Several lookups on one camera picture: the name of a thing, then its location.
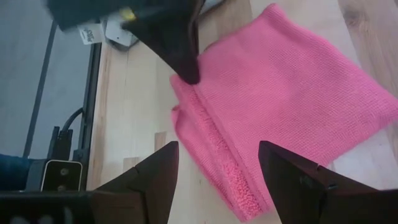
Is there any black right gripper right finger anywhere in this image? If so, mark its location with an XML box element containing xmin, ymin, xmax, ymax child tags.
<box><xmin>257</xmin><ymin>140</ymin><xmax>398</xmax><ymax>224</ymax></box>

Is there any yellow microfiber towel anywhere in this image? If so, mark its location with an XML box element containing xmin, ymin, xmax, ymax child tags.
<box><xmin>119</xmin><ymin>7</ymin><xmax>137</xmax><ymax>22</ymax></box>

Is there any black camera cable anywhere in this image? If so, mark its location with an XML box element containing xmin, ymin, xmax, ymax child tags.
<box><xmin>46</xmin><ymin>107</ymin><xmax>85</xmax><ymax>162</ymax></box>

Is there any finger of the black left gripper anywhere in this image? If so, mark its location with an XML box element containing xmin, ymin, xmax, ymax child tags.
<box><xmin>121</xmin><ymin>0</ymin><xmax>200</xmax><ymax>85</ymax></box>

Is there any black aluminium table frame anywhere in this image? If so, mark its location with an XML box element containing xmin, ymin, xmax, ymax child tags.
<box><xmin>73</xmin><ymin>43</ymin><xmax>103</xmax><ymax>191</ymax></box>

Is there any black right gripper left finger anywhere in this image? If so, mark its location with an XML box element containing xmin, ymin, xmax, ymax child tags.
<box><xmin>0</xmin><ymin>141</ymin><xmax>180</xmax><ymax>224</ymax></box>

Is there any dark blue seat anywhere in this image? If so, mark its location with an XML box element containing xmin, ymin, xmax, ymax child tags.
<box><xmin>0</xmin><ymin>154</ymin><xmax>43</xmax><ymax>191</ymax></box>

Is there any pink microfiber towel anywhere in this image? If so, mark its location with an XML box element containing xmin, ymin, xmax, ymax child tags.
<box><xmin>169</xmin><ymin>2</ymin><xmax>398</xmax><ymax>222</ymax></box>

